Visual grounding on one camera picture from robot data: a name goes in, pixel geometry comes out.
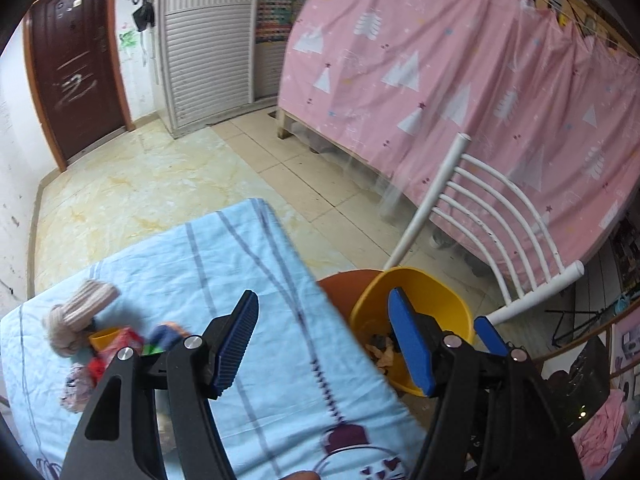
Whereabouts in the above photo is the white slatted chair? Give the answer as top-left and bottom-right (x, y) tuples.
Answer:
(382, 132), (586, 328)

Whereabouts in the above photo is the pink tree-print curtain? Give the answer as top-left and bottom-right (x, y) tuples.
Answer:
(277, 0), (640, 291)

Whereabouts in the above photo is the yellow plastic bin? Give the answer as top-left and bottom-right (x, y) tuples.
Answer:
(350, 267), (473, 398)

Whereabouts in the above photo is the pink striped knit sock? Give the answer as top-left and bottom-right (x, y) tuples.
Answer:
(42, 279), (120, 358)

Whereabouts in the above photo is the white louvered wardrobe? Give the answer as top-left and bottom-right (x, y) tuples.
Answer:
(152, 0), (283, 138)

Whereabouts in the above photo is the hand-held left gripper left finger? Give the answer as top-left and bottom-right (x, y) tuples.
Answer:
(60, 290), (261, 480)

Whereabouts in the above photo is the black hanging bag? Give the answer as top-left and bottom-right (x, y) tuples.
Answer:
(131, 2), (156, 31)

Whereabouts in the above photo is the black plastic bag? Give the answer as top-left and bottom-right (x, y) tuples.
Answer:
(545, 337), (612, 423)

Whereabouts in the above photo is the beige paper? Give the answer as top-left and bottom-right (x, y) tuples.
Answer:
(364, 339), (408, 376)

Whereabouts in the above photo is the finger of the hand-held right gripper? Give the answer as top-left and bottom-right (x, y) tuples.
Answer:
(474, 316), (509, 357)

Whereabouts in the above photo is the pink patterned cloth scrap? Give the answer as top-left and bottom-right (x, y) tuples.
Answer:
(60, 362), (98, 413)

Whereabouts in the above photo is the pink crumpled cloth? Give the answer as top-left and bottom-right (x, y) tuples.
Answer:
(572, 390), (631, 480)

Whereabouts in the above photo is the light blue striped cloth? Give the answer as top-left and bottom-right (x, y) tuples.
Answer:
(0, 199), (431, 480)

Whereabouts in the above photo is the red wrapper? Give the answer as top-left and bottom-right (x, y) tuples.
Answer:
(90, 327), (151, 381)

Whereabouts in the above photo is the dark brown door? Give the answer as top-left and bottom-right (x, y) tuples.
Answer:
(25, 0), (133, 166)

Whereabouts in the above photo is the orange plastic bin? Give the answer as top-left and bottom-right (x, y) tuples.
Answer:
(317, 269), (383, 326)

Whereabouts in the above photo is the colourful grid wall poster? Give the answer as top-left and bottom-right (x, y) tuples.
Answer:
(255, 0), (299, 46)

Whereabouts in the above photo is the dark blue wrapper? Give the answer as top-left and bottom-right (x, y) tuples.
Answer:
(150, 324), (188, 351)

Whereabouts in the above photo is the yellow plastic cup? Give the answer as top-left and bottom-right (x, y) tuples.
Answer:
(89, 327), (123, 353)

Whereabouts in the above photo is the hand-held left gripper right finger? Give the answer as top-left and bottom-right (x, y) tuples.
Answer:
(387, 287), (586, 480)

